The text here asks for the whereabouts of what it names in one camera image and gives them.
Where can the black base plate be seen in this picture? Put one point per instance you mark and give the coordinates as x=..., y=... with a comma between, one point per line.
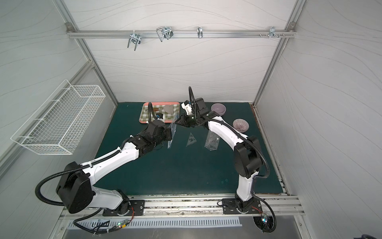
x=137, y=207
x=231, y=206

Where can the metal U-bolt clamp middle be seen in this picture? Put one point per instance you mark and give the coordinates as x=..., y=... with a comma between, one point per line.
x=164, y=32

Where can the clear plastic pouch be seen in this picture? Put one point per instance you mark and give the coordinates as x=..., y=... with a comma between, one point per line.
x=212, y=141

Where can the clear triangle set square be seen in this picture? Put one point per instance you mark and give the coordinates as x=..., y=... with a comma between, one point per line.
x=191, y=140

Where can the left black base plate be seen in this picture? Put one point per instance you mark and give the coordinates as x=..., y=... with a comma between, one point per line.
x=137, y=207

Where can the plain lilac bowl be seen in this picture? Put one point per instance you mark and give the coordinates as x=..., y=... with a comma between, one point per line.
x=219, y=108

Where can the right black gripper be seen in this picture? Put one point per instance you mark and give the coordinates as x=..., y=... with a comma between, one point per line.
x=183, y=120

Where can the white slotted vent strip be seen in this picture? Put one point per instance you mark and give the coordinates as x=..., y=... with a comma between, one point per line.
x=156, y=223

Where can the white wire wall basket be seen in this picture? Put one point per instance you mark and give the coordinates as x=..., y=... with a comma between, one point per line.
x=57, y=126

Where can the blue ruler set package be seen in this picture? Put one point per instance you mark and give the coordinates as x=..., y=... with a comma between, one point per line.
x=172, y=129

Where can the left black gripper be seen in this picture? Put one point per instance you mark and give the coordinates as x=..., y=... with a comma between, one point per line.
x=166, y=134

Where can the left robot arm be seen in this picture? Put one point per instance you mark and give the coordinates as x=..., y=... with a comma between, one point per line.
x=77, y=189

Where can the metal u-bolt clamp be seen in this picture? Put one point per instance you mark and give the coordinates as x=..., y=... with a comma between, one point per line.
x=164, y=32
x=135, y=40

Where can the pink plastic tray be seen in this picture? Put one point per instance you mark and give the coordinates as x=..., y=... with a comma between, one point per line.
x=143, y=119

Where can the metal U-bolt clamp left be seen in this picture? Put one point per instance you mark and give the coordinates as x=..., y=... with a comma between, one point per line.
x=135, y=40

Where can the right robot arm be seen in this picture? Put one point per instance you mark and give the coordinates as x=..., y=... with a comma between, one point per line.
x=247, y=156

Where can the striped purple bowl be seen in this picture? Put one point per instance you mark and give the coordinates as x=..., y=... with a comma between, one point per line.
x=241, y=125

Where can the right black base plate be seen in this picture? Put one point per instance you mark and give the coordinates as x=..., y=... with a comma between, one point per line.
x=231, y=206

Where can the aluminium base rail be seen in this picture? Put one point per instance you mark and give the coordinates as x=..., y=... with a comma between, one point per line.
x=205, y=205

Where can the green checked cloth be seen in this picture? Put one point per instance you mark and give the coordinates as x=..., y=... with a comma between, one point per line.
x=170, y=116

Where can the small metal bracket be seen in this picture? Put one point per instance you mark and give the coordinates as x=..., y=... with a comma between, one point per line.
x=200, y=32

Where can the wooden handled metal spatula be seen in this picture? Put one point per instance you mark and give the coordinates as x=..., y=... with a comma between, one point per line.
x=164, y=109

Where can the aluminium top crossbar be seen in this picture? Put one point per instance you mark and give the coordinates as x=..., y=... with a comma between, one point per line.
x=178, y=34

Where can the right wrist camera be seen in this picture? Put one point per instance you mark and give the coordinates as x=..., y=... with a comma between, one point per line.
x=187, y=106

